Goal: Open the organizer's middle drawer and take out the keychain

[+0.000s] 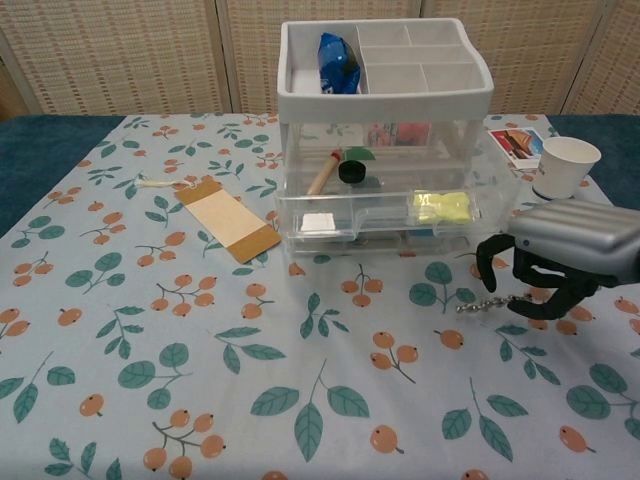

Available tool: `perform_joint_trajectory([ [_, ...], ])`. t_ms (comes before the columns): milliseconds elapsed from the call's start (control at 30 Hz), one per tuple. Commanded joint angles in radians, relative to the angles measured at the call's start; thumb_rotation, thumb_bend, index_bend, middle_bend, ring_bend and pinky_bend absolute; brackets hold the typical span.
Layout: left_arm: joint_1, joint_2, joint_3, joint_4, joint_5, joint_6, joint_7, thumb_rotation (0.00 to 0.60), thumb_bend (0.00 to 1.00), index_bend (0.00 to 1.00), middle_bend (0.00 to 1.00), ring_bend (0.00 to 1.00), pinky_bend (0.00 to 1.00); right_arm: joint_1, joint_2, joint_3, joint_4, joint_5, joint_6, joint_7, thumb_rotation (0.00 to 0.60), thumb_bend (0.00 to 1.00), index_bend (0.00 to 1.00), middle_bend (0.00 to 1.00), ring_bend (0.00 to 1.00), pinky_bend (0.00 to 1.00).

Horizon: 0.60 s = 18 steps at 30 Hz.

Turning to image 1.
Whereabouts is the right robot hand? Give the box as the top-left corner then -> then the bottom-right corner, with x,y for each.
474,201 -> 640,321

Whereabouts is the metal bead chain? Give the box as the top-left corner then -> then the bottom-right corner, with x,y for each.
455,294 -> 539,315

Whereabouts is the clear drawer holding yellow packet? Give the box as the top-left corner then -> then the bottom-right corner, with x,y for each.
274,144 -> 521,240

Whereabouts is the clear box with red pieces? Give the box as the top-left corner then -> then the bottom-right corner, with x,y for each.
367,122 -> 431,149

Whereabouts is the white paper cup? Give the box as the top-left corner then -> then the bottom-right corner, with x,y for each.
531,136 -> 602,203

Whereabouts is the colourful postcard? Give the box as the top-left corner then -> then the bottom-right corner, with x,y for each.
487,127 -> 546,172

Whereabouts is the green semicircle piece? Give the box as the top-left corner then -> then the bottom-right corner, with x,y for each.
341,145 -> 376,164

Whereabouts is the black bottle cap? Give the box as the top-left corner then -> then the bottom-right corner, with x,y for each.
338,162 -> 367,184

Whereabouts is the white paper square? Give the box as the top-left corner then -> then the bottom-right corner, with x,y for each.
301,213 -> 336,232

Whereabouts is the blue snack packet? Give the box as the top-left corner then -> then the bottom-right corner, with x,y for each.
317,32 -> 361,96

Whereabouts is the floral printed tablecloth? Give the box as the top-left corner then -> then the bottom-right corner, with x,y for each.
0,113 -> 640,480

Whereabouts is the woven folding screen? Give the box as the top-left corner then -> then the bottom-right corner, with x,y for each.
0,0 -> 640,121

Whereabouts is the teal felt table cover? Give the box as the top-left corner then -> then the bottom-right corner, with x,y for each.
0,113 -> 640,241

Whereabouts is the white plastic drawer organizer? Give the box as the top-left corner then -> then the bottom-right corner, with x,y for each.
277,18 -> 495,256

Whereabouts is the wooden handled stick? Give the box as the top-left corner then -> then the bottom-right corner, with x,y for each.
305,149 -> 342,197

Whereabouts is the brown cardboard tag with string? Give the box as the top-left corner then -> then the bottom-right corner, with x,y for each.
134,172 -> 283,265

